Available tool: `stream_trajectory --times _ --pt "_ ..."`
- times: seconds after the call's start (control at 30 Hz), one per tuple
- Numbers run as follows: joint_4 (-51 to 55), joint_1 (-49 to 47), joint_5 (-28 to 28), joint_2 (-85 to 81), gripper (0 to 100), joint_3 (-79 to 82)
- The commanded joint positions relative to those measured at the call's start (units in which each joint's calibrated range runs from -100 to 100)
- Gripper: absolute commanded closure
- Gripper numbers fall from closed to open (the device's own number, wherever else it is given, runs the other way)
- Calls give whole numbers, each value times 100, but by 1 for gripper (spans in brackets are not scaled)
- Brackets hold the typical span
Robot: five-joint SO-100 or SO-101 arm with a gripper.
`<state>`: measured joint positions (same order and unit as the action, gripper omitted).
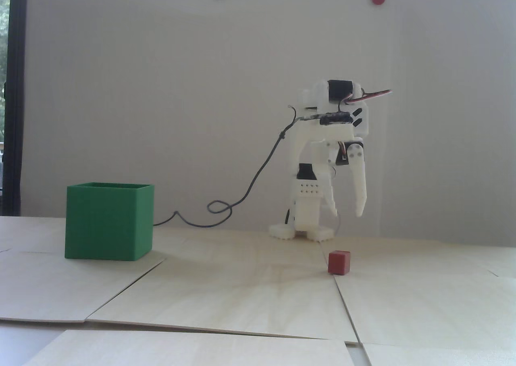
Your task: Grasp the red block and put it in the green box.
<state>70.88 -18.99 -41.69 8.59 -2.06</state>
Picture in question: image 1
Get dark window frame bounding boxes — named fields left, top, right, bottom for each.
left=7, top=0, right=29, bottom=216

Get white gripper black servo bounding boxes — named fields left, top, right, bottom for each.
left=313, top=139, right=368, bottom=218

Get light plywood sheet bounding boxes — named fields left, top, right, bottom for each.
left=151, top=226, right=331, bottom=268
left=0, top=250, right=166, bottom=323
left=86, top=259, right=360, bottom=344
left=331, top=263, right=516, bottom=347
left=0, top=216, right=67, bottom=255
left=320, top=237, right=516, bottom=279
left=24, top=329, right=356, bottom=366

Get green box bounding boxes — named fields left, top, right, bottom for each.
left=64, top=183, right=155, bottom=261

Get black camera cable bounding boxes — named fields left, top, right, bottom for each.
left=152, top=105, right=323, bottom=227

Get wrist camera on white mount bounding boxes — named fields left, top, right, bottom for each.
left=289, top=111, right=356, bottom=173

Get white backdrop board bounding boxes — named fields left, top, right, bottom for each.
left=19, top=0, right=516, bottom=247

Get red white servo wires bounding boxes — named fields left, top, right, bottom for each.
left=339, top=88, right=393, bottom=165

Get white power cable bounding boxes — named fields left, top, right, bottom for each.
left=327, top=206, right=343, bottom=237

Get red block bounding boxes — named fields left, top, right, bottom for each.
left=327, top=250, right=351, bottom=276

